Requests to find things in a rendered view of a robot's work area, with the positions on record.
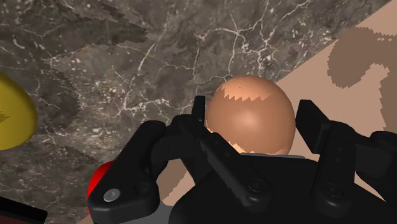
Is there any brown egg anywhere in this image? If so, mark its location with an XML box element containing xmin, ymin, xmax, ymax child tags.
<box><xmin>205</xmin><ymin>74</ymin><xmax>296</xmax><ymax>155</ymax></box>

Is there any black and dark red block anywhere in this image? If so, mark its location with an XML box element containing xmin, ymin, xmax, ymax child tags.
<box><xmin>0</xmin><ymin>195</ymin><xmax>48</xmax><ymax>224</ymax></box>

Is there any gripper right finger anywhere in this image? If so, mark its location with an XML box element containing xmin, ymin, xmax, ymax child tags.
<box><xmin>295</xmin><ymin>99</ymin><xmax>397</xmax><ymax>218</ymax></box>

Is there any yellow rounded object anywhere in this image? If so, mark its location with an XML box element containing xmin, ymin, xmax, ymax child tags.
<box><xmin>0</xmin><ymin>71</ymin><xmax>38</xmax><ymax>151</ymax></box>

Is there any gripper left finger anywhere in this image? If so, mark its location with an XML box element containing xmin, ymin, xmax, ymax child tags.
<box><xmin>87</xmin><ymin>95</ymin><xmax>274</xmax><ymax>224</ymax></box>

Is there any red round object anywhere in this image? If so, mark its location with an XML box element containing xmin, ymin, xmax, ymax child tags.
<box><xmin>87</xmin><ymin>160</ymin><xmax>117</xmax><ymax>216</ymax></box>

